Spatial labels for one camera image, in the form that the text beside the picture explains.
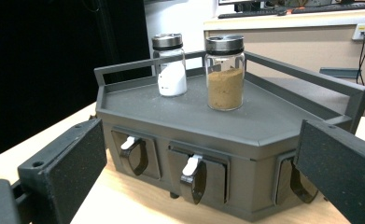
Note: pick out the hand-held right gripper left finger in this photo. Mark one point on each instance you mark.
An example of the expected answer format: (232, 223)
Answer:
(68, 161)

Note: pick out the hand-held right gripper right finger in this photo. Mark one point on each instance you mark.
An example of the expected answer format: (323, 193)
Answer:
(342, 169)

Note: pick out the grey seasoning rack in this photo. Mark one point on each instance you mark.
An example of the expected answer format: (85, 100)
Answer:
(183, 118)

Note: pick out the glass jar of white salt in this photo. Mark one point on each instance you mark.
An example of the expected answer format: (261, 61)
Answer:
(171, 81)

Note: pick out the glass jar of brown spice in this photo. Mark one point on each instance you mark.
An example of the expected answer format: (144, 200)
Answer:
(225, 90)

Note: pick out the black seasoning drawer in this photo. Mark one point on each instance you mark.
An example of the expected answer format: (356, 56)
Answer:
(202, 177)
(287, 186)
(138, 155)

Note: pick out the black keyboard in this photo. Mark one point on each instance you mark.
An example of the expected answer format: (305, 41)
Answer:
(326, 7)

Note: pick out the white wall socket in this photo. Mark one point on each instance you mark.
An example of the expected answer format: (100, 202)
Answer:
(364, 31)

